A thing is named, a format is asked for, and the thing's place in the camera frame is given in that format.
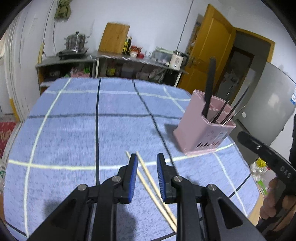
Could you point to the person's right hand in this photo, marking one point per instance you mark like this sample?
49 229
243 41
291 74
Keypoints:
268 207

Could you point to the blue checked tablecloth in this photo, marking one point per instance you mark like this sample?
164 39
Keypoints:
81 130

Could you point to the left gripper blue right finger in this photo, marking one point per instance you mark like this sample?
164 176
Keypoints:
203 213

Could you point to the white electric kettle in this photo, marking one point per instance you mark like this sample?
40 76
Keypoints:
178 60

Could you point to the black induction cooker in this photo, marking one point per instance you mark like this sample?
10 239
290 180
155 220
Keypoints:
72 53

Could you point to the steel kitchen counter left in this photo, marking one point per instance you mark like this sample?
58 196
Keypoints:
53 68

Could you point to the steel kitchen counter right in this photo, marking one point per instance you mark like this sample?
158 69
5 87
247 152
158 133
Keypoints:
118 65

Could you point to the pink small basket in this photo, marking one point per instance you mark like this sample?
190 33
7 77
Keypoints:
77 73

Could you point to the clear plastic storage box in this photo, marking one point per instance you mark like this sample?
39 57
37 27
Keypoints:
162 56

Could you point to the green hanging cloth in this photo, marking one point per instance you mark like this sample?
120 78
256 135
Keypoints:
63 11

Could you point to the wooden cutting board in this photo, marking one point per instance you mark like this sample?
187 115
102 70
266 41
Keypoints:
113 38

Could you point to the dark sauce bottle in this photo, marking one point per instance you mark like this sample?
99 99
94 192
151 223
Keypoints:
127 45

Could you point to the red lidded jar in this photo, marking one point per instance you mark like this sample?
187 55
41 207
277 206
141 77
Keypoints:
134 51

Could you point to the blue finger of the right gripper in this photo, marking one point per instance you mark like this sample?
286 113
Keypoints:
274 160

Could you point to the yellow wooden door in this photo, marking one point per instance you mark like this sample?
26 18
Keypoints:
215 39

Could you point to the dark grey chopstick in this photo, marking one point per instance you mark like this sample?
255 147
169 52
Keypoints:
233 116

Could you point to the steel kitchen counter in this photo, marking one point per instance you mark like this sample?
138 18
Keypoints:
53 68
118 65

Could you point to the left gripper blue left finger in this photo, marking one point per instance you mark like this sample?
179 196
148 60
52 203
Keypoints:
90 211

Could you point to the pink plastic utensil basket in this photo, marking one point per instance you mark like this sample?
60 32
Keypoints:
196 134

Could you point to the silver refrigerator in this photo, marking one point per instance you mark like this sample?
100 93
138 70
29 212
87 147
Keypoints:
268 114

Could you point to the stainless steel steamer pot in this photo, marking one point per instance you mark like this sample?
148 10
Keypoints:
76 41

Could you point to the yellow snack bag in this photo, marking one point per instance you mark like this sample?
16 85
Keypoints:
260 172

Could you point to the red patterned rug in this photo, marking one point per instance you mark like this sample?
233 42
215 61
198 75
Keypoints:
6 129

